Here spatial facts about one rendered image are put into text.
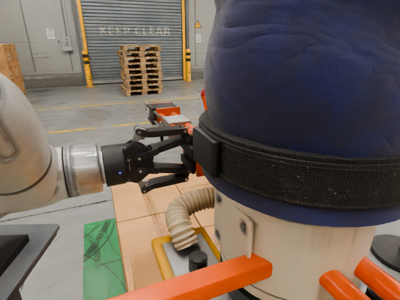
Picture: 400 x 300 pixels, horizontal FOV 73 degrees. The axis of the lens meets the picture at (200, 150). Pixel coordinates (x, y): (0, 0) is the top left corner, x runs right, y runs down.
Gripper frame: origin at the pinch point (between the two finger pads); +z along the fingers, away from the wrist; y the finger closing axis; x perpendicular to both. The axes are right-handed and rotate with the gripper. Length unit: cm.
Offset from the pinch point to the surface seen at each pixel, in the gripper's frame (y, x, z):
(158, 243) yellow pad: 10.9, 10.9, -13.3
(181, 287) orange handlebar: -1.3, 30.9, -15.6
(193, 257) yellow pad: 7.8, 19.2, -10.0
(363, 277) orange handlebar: -0.4, 35.6, 1.0
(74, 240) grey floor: 121, -141, -47
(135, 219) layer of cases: 67, -74, -8
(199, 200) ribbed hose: 4.8, 10.1, -5.4
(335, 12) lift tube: -22.8, 33.7, -6.3
